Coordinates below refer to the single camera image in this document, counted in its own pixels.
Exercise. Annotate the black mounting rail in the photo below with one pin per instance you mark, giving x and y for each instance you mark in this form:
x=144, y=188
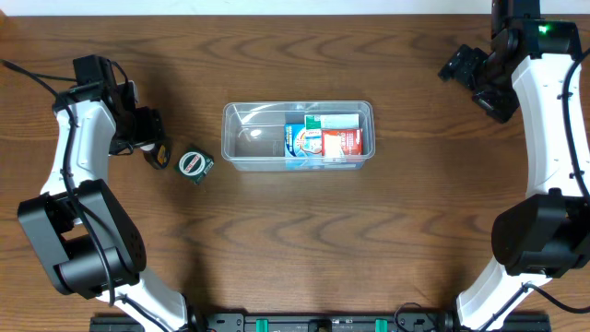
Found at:
x=405, y=321

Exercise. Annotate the red medicine box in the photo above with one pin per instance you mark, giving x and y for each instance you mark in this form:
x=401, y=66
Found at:
x=340, y=143

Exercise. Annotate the clear plastic container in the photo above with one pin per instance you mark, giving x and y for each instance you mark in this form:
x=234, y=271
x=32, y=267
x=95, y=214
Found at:
x=253, y=132

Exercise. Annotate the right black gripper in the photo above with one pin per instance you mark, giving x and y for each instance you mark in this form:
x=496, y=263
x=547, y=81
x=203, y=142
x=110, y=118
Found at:
x=464, y=63

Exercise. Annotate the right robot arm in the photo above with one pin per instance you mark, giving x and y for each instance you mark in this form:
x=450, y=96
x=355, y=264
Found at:
x=533, y=68

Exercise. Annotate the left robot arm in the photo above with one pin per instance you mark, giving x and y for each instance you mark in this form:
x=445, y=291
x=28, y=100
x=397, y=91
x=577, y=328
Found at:
x=85, y=240

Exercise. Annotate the white green medicine box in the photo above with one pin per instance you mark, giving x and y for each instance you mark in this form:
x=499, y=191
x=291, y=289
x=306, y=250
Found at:
x=331, y=121

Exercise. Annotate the green Zam-Buk ointment box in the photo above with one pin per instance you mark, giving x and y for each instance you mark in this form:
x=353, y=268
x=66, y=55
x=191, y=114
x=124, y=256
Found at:
x=194, y=165

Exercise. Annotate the dark syrup bottle white cap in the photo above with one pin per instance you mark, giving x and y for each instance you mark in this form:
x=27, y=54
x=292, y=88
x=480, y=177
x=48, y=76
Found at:
x=157, y=155

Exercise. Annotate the blue cooling patch box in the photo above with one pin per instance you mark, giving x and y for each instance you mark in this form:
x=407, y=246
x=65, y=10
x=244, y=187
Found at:
x=303, y=151

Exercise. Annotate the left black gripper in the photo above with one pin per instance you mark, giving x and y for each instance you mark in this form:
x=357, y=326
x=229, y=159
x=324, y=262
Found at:
x=150, y=124

